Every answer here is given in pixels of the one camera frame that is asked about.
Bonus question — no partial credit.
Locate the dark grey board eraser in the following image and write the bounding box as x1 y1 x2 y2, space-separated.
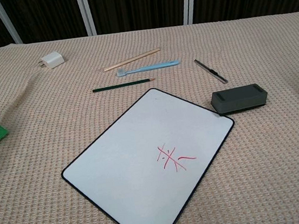
209 82 270 118

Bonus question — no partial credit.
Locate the dark green pencil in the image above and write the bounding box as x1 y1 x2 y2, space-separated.
91 77 157 94

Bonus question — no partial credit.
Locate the light blue toothbrush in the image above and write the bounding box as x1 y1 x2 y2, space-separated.
116 59 182 78

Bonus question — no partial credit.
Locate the light wooden stick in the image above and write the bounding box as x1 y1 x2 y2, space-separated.
101 47 163 73

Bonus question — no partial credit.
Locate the white dry-erase board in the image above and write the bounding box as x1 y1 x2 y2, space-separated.
52 78 248 224

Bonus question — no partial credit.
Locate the grey metal pen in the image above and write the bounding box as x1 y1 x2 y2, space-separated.
193 55 229 87

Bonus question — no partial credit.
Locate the white plug charger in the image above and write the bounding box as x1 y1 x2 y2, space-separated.
35 49 67 72

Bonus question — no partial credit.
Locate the beige woven tablecloth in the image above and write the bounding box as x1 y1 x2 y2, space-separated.
0 9 299 224

